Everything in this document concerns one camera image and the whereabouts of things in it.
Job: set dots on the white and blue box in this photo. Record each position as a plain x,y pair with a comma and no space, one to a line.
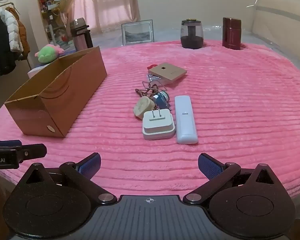
36,71

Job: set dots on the beige round plug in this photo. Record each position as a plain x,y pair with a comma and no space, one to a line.
143,107

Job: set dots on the dark glass jar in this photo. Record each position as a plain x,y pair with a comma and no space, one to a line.
192,36

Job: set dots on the maroon canister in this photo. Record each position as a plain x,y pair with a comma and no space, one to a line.
231,33

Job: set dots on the plastic-wrapped headboard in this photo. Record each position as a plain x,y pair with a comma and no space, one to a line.
282,25

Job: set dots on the steel thermos flask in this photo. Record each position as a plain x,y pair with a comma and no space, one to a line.
80,36

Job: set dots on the white remote control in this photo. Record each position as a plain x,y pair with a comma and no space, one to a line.
186,120

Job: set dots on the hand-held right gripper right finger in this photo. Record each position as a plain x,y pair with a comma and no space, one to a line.
209,166

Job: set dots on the green pink plush toy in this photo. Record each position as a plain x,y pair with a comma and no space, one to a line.
48,54

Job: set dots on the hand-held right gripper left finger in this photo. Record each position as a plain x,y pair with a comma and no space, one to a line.
91,164

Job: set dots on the silver picture frame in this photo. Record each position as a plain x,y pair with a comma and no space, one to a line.
138,33

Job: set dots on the clothes rack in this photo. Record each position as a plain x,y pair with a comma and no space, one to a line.
5,4

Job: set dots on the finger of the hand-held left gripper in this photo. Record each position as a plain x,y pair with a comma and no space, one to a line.
31,151
7,143

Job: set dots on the pink curtain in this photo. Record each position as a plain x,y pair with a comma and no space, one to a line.
107,2

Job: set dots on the brown cardboard box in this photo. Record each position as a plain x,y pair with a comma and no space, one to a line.
62,97

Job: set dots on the pink ribbed blanket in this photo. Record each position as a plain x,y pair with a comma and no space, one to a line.
227,100

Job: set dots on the standing fan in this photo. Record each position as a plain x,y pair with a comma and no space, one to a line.
65,0

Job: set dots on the orange jacket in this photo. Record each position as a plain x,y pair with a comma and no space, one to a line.
23,33

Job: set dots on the tan cardboard box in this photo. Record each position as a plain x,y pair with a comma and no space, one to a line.
168,72

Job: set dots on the white puffer jacket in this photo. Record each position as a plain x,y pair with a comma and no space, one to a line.
12,30

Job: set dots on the white power adapter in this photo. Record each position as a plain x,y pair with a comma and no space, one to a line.
158,126

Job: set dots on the small teal bottle white cap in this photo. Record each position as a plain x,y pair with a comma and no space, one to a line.
162,100

